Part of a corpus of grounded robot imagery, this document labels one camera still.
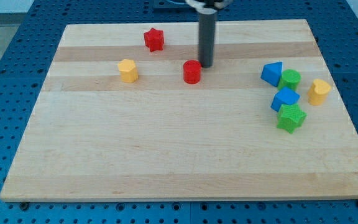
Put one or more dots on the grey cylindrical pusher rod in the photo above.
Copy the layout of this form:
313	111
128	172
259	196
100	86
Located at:
206	36

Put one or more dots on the white arm end mount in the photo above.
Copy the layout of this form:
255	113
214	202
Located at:
204	4

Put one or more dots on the red star block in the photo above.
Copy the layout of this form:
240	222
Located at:
154	39

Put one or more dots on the green star block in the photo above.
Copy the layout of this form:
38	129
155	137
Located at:
290	117

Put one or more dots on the red cylinder block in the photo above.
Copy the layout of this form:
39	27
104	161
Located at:
192	71

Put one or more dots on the blue triangle block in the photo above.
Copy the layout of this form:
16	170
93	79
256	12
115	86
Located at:
272	72

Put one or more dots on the yellow hexagon block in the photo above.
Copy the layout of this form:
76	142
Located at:
128	71

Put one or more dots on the green cylinder block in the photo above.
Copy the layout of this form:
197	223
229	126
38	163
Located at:
290	78

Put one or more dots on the blue cube block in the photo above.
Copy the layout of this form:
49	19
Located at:
285	96

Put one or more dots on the wooden board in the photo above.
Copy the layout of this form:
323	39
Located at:
93	138

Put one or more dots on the yellow heart block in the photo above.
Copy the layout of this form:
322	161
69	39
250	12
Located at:
318	92

